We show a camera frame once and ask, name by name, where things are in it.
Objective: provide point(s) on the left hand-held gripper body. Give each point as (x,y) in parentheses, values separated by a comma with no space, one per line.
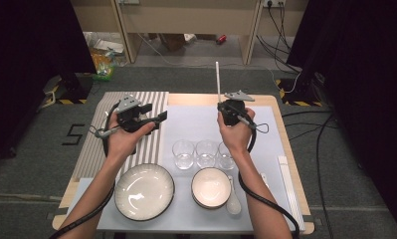
(131,119)

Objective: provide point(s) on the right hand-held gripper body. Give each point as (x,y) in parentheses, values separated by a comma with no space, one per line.
(232,111)

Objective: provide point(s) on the slim white chopstick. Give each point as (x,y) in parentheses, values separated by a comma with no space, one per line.
(218,79)

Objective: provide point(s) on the clear drinking glass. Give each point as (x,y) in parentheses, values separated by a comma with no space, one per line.
(224,161)
(183,156)
(206,155)

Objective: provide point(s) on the row of white chopsticks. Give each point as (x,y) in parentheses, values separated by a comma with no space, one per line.
(287,186)

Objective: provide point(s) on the person's left hand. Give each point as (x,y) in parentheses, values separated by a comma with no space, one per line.
(123,142)

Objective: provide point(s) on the person's right hand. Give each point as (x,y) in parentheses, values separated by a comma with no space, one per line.
(236,137)

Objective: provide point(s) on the pale table sheet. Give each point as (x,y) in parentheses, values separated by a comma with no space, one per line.
(199,122)

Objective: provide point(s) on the grey striped placemat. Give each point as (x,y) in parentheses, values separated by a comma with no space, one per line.
(90,146)

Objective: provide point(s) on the yellow green plastic bag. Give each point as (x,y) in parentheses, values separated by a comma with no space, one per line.
(103,66)

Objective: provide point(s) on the black stand base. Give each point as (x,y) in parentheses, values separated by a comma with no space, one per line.
(310,88)
(75,88)

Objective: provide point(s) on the yellow black hazard tape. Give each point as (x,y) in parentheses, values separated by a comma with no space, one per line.
(302,103)
(68,101)

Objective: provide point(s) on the red can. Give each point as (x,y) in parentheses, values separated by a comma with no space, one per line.
(221,39)

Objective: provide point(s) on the brown cardboard box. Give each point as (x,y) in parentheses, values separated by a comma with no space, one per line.
(174,41)

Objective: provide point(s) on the white dark-rimmed plate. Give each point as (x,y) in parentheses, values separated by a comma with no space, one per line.
(146,192)

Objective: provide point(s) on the white ceramic spoon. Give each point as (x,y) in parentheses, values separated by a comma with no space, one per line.
(234,205)
(264,179)

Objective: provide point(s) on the clear plastic bag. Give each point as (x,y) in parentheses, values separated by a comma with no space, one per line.
(106,45)

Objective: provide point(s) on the white dark-rimmed bowl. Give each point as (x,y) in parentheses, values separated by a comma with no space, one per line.
(211,187)
(211,208)

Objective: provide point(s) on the white crumpled paper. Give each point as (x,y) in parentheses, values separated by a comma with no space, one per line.
(190,37)

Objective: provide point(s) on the black curtain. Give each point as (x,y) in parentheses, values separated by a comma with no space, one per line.
(368,66)
(27,49)

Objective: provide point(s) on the white wall socket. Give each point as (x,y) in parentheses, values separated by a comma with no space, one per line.
(274,3)

